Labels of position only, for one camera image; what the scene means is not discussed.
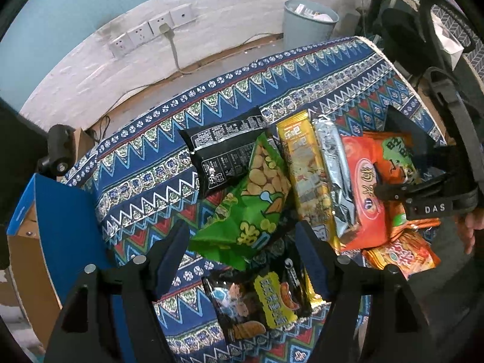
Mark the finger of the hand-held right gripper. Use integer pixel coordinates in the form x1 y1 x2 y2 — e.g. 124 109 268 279
384 105 452 184
374 174 467 205

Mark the black office chair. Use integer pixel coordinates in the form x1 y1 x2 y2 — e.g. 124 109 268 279
372 0 484 81

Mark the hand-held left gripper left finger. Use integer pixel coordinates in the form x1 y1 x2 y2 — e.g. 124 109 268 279
43 220 191 363

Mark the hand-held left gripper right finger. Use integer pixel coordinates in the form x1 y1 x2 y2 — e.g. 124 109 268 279
294 222 444 363

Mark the small cardboard box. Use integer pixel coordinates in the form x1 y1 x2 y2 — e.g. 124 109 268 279
73 128 96 160

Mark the white wall socket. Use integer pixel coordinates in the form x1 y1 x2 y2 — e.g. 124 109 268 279
169 2 198 26
109 33 130 58
149 12 173 37
128 23 152 48

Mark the orange snack packet green label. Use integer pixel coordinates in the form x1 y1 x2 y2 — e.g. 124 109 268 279
362 130 442 236

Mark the cardboard box blue outside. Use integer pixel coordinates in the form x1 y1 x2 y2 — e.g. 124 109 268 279
5 173 137 363

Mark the black snack packet yellow label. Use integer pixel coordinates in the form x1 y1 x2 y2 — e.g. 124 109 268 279
201 241 315 345

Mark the patterned blue tablecloth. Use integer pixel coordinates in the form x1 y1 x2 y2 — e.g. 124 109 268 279
60 36 455 363

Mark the red snack packet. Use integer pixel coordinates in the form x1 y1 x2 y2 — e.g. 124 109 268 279
338 134 402 252

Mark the grey trash bin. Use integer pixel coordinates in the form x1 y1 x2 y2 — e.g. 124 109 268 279
283 0 340 51

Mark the black snack packet white print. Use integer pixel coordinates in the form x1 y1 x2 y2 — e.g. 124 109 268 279
178 106 271 199

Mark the silver foil snack packet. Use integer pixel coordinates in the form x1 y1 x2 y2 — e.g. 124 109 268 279
313 115 361 240

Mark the black clamp knob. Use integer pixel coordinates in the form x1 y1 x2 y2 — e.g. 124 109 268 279
37 124 77 177

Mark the orange striped snack packet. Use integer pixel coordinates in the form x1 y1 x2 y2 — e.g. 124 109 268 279
361 230 442 281

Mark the large black panel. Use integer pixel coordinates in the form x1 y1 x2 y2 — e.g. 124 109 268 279
0 97 51 270

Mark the person's right hand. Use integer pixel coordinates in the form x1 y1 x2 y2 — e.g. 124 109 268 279
456 209 484 256

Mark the small grey box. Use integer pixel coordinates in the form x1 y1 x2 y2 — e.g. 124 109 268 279
341 11 361 38

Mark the yellow long snack packet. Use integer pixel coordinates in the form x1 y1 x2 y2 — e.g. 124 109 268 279
276 110 342 305

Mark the white paper bag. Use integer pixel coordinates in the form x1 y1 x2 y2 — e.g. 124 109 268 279
430 14 465 69

